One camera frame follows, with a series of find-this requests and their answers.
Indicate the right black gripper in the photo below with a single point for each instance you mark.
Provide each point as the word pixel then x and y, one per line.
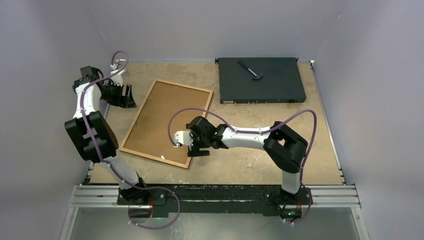
pixel 194 150

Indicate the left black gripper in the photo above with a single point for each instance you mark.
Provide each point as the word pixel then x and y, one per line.
pixel 126 101

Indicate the brown wooden picture frame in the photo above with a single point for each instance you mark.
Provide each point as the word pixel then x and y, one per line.
pixel 139 116

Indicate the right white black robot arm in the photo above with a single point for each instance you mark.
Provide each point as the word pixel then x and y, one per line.
pixel 284 146

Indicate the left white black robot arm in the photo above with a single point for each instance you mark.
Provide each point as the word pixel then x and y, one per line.
pixel 93 137

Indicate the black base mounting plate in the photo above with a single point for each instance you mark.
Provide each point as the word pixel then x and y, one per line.
pixel 268 200

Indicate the dark flat equipment case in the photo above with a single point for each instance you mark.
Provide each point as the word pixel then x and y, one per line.
pixel 281 81

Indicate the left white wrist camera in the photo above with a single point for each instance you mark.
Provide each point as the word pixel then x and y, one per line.
pixel 119 72

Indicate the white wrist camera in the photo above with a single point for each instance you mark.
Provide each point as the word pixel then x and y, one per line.
pixel 182 138
pixel 119 72

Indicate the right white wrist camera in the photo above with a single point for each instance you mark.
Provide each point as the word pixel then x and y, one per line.
pixel 182 138

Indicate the small black handled hammer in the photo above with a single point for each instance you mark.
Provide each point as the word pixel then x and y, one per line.
pixel 256 76

